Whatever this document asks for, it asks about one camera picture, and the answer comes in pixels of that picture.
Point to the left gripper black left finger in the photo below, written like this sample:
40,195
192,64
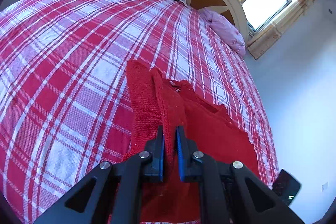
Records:
110,193

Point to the red embroidered knit sweater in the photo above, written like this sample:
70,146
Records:
161,103

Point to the red plaid bed sheet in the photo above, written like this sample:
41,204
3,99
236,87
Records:
65,105

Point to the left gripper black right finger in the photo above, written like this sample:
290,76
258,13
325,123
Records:
229,193

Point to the pink pillow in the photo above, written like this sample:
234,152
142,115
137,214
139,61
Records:
225,30

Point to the white wall socket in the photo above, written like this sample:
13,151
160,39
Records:
324,186

